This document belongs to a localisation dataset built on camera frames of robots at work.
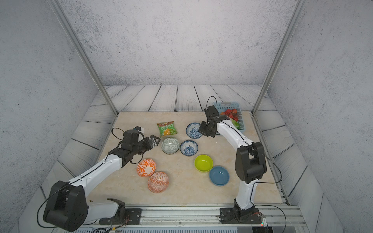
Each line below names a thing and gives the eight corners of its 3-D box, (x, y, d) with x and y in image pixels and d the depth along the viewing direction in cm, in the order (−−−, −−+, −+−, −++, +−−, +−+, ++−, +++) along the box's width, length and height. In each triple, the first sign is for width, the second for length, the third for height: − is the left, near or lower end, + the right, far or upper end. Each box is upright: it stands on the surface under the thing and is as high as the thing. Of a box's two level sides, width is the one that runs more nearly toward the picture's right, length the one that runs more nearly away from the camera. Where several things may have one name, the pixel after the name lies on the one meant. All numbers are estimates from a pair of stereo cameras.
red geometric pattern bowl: (148, 192, 83) (146, 190, 79) (151, 174, 90) (149, 171, 86) (168, 192, 83) (166, 190, 79) (169, 174, 89) (168, 171, 86)
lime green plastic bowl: (194, 173, 89) (194, 170, 86) (194, 158, 96) (194, 154, 93) (212, 173, 89) (213, 170, 86) (211, 158, 96) (212, 154, 93)
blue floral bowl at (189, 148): (180, 156, 97) (179, 152, 93) (180, 144, 103) (180, 140, 99) (198, 156, 97) (198, 152, 93) (197, 144, 103) (198, 140, 99)
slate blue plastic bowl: (210, 186, 84) (210, 184, 82) (208, 167, 92) (209, 165, 89) (229, 186, 84) (230, 184, 82) (226, 167, 91) (227, 165, 89)
